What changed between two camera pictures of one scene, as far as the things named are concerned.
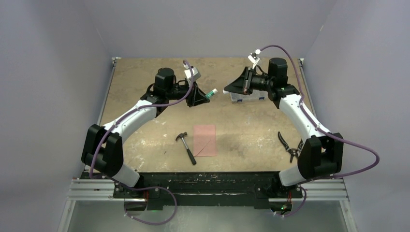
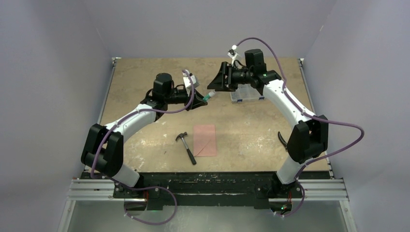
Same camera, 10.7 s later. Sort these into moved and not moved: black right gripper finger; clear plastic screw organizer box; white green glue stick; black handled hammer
Moved: black right gripper finger
Not moved: black handled hammer; clear plastic screw organizer box; white green glue stick
